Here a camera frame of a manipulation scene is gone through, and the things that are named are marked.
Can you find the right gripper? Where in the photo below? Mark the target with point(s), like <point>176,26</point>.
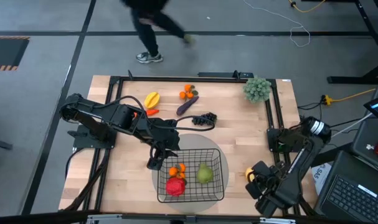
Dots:
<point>271,183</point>

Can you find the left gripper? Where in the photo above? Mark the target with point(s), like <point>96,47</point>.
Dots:
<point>167,140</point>

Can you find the yellow lemon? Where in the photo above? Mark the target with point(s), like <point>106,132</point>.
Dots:
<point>249,175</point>

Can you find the orange tangerine cluster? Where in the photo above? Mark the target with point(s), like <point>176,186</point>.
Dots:
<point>173,171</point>
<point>187,88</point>

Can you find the red bell pepper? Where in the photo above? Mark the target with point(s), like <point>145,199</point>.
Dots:
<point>175,186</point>

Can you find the orange-red carrot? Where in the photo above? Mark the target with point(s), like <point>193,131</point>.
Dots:
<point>153,112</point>

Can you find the green pear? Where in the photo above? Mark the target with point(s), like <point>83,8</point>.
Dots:
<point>205,175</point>

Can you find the purple eggplant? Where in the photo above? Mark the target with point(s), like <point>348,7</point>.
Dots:
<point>186,106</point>

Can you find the yellow starfruit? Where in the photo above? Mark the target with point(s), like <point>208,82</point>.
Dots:
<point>152,100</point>

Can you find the black grape bunch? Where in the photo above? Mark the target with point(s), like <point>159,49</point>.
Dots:
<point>205,118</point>

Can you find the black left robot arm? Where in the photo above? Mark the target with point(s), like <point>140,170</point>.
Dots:
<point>114,113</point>

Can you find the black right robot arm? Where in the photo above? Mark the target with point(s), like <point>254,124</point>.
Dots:
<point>291,180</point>

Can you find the round grey mat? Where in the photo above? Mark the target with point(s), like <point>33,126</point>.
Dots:
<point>204,141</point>

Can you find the black laptop with keyboard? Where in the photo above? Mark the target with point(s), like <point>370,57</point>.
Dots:
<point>357,199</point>

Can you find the grey closed laptop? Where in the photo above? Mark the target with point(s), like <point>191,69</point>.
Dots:
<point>366,137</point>

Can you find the person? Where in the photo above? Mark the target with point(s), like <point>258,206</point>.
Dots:
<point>148,34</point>

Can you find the black desk stand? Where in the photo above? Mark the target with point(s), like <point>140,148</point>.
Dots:
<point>357,80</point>

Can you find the black hazard-striped floor mat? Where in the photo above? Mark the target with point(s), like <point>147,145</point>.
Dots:
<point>5,51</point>

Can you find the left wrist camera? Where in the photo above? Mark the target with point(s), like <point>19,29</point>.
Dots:
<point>154,164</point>

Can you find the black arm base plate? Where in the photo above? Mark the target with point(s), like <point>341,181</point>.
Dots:
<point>274,146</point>
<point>83,143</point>

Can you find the black aluminium table frame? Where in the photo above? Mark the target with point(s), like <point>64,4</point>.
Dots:
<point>176,78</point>

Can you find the silver mount bar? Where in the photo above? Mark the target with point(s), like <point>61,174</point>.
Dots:
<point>114,217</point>

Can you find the black bar on frame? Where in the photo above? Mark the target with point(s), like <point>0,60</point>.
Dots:
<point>220,74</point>

